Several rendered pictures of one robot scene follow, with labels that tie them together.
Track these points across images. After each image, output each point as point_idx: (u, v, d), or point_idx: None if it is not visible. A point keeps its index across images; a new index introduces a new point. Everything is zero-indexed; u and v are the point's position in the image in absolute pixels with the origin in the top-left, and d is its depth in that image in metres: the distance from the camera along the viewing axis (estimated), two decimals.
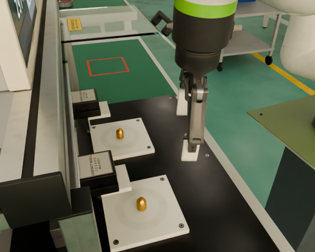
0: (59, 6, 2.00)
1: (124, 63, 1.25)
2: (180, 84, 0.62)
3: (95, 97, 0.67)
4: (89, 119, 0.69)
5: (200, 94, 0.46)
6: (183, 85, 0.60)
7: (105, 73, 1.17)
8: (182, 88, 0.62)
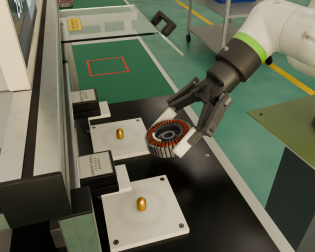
0: (59, 6, 2.00)
1: (124, 63, 1.25)
2: (172, 103, 0.72)
3: (95, 97, 0.67)
4: (89, 119, 0.69)
5: (229, 100, 0.62)
6: (177, 104, 0.72)
7: (105, 73, 1.17)
8: (170, 107, 0.73)
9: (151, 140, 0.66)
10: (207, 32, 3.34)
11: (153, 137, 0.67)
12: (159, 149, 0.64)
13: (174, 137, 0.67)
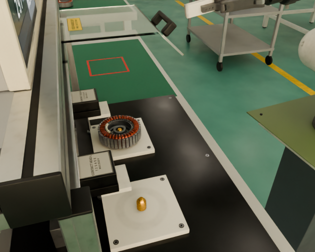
0: (59, 6, 2.00)
1: (124, 63, 1.25)
2: None
3: (95, 97, 0.67)
4: (89, 119, 0.69)
5: (260, 2, 0.65)
6: None
7: (105, 73, 1.17)
8: None
9: (102, 129, 0.75)
10: (207, 32, 3.34)
11: (105, 127, 0.75)
12: (105, 139, 0.72)
13: (123, 132, 0.75)
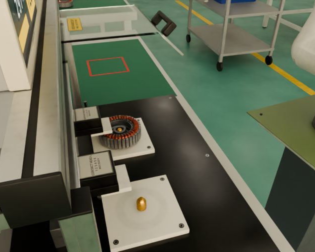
0: (59, 6, 2.00)
1: (124, 63, 1.25)
2: None
3: (97, 115, 0.70)
4: (92, 136, 0.72)
5: None
6: None
7: (105, 73, 1.17)
8: None
9: None
10: (207, 32, 3.34)
11: None
12: (105, 139, 0.72)
13: (123, 132, 0.75)
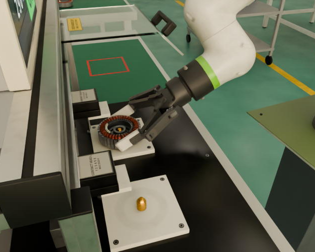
0: (59, 6, 2.00)
1: (124, 63, 1.25)
2: (132, 102, 0.80)
3: (95, 97, 0.67)
4: (89, 119, 0.69)
5: (174, 114, 0.70)
6: (136, 104, 0.80)
7: (105, 73, 1.17)
8: (129, 105, 0.81)
9: (102, 129, 0.75)
10: None
11: (105, 127, 0.75)
12: (105, 139, 0.72)
13: (123, 132, 0.75)
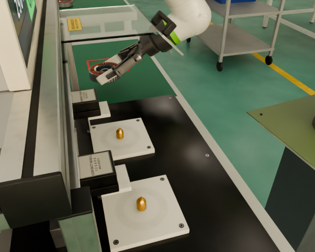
0: (59, 6, 2.00)
1: None
2: (120, 52, 1.04)
3: (95, 97, 0.67)
4: (89, 119, 0.69)
5: (138, 58, 0.92)
6: (122, 54, 1.03)
7: None
8: (118, 55, 1.05)
9: (91, 68, 1.01)
10: (207, 32, 3.34)
11: (94, 67, 1.01)
12: (91, 74, 0.98)
13: None
